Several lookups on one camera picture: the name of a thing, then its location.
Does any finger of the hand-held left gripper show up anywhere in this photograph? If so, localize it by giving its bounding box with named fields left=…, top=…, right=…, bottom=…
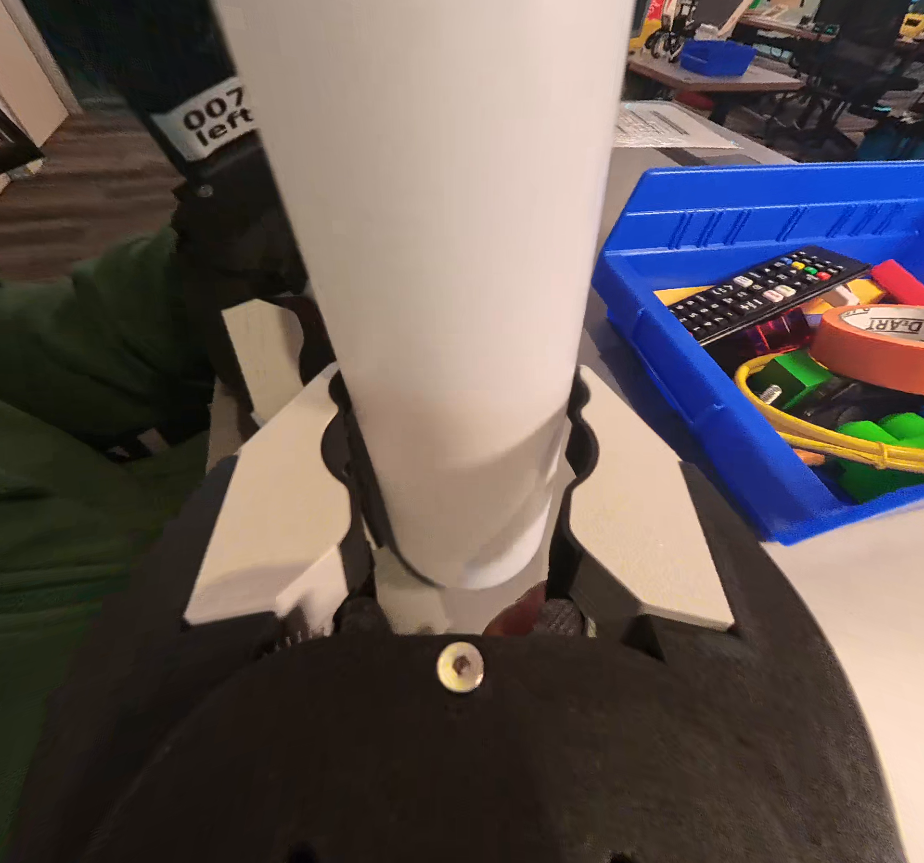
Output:
left=372, top=539, right=453, bottom=637
left=221, top=296, right=340, bottom=428

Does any white squeeze bottle black cap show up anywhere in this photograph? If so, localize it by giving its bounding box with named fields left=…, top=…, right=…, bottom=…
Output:
left=192, top=0, right=646, bottom=593

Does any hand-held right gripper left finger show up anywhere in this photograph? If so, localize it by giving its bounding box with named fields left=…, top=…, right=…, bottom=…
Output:
left=185, top=365, right=373, bottom=637

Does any person's left forearm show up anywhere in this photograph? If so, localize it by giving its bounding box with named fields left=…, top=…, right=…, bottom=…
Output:
left=0, top=225, right=220, bottom=445

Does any yellow plastic tool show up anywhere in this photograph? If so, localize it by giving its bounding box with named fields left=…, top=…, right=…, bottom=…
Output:
left=654, top=280, right=724, bottom=311

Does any small blue tray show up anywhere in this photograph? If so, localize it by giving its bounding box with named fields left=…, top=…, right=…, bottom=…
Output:
left=678, top=38, right=757, bottom=81

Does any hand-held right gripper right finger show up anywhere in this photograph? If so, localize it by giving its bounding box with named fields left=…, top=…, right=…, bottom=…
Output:
left=549, top=365, right=739, bottom=642

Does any black remote control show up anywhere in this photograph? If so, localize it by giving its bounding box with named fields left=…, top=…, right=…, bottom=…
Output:
left=666, top=245, right=873, bottom=346

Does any black office chair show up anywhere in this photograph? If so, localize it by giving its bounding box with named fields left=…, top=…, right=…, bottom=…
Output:
left=800, top=0, right=924, bottom=130

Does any blue plastic bin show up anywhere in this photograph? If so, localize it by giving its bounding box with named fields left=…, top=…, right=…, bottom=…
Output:
left=592, top=160, right=924, bottom=545

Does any orange tape roll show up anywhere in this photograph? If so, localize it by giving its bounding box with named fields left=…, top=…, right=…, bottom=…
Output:
left=808, top=300, right=924, bottom=399

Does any yellow cable coil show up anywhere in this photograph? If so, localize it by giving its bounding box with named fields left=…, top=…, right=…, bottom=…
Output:
left=732, top=354, right=924, bottom=473

